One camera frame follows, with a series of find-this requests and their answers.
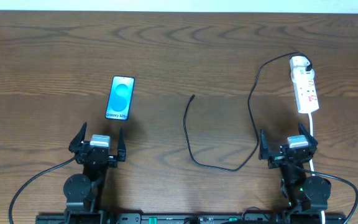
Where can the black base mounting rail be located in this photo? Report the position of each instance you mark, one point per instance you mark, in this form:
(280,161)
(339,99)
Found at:
(136,218)

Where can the blue Galaxy S25 smartphone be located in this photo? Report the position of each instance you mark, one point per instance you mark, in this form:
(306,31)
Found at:
(120,98)

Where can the white USB charger plug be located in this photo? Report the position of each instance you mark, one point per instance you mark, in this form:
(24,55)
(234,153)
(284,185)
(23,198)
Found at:
(300,61)

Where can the white power strip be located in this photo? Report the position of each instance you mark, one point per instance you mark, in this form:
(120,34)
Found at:
(305,90)

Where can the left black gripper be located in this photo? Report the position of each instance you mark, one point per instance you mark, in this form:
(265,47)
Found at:
(96,152)

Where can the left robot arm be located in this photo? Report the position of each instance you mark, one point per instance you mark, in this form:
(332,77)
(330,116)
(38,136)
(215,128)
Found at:
(84,191)

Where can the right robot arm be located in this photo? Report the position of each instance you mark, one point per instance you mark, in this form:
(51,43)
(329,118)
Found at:
(307,195)

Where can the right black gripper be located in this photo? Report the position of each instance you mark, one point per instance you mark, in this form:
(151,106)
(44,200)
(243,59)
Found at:
(291,154)

